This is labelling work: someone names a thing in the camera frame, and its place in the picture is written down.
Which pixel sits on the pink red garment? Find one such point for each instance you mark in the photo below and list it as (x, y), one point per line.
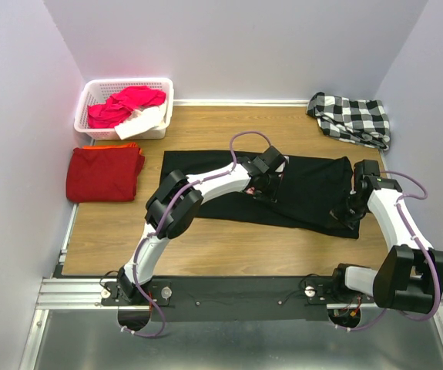
(120, 106)

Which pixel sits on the aluminium frame rail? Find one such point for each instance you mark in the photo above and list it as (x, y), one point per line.
(72, 329)

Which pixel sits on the black floral print t-shirt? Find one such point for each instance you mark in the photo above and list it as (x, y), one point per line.
(310, 188)

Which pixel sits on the folded dark red t-shirt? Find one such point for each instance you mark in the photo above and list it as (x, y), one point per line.
(103, 175)

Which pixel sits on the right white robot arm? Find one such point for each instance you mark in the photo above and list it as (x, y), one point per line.
(410, 279)

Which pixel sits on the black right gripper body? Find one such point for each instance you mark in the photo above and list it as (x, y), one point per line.
(346, 212)

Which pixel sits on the folded orange garment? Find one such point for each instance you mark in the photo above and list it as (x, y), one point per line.
(132, 145)

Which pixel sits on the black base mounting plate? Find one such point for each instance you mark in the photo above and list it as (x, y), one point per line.
(195, 299)

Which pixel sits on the white plastic laundry basket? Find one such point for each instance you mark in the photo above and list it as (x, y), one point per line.
(97, 91)

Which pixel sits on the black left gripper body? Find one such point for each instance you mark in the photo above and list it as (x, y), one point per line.
(266, 189)

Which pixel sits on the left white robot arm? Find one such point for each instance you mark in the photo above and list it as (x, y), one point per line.
(178, 199)

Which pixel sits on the white wall trim strip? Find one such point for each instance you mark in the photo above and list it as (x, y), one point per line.
(241, 102)

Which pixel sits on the white garment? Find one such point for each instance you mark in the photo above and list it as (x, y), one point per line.
(144, 123)

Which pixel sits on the black white checkered shirt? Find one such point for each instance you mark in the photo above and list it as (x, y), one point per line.
(362, 122)

